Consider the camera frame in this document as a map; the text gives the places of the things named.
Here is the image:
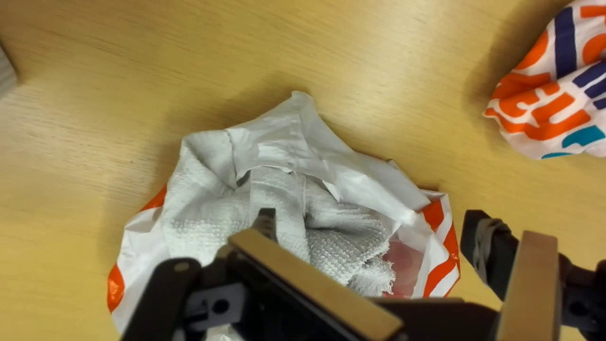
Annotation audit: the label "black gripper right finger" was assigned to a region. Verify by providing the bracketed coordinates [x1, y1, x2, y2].
[461, 207, 606, 341]

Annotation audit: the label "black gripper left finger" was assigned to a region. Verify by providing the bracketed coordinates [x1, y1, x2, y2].
[120, 207, 406, 341]

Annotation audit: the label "white towel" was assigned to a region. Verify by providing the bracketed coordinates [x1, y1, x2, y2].
[160, 131, 414, 300]

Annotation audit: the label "white plastic bag orange stripes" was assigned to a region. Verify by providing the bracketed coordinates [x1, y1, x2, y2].
[105, 90, 463, 338]

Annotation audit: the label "printed orange blue plastic bag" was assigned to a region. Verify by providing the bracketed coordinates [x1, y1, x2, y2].
[482, 0, 606, 162]

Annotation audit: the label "white rectangular plastic basket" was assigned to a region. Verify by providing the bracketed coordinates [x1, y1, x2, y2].
[0, 42, 20, 99]

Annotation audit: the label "pink cloth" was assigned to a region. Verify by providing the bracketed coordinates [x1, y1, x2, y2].
[381, 236, 427, 296]

